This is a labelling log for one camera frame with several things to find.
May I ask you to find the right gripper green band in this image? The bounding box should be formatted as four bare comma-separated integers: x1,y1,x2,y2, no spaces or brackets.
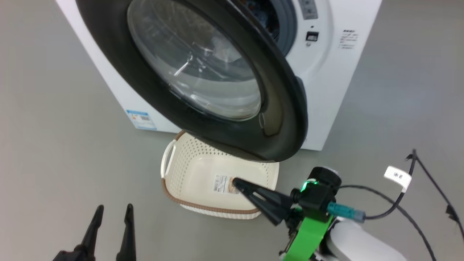
232,177,334,261

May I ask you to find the white cable tag right arm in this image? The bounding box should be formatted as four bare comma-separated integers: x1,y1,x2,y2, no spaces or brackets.
383,165,413,193

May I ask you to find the basket barcode label sticker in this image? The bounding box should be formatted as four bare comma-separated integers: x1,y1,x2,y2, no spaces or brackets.
212,174,240,195

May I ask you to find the white basket with brown rim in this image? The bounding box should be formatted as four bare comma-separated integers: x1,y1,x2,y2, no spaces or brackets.
160,131,280,220

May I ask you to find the black-rimmed glass washer door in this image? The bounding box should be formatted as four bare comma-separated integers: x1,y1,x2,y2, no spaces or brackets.
75,0,309,163

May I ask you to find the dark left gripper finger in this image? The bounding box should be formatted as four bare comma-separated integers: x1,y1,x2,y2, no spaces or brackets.
74,205,105,261
116,204,137,261

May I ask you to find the white front-load washing machine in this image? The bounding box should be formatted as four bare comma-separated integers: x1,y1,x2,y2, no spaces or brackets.
54,0,383,151

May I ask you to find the thin black cable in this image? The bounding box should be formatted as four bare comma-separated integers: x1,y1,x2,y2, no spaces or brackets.
338,185,437,261

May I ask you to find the blue energy label sticker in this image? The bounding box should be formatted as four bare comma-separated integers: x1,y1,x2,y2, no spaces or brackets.
125,109,157,131

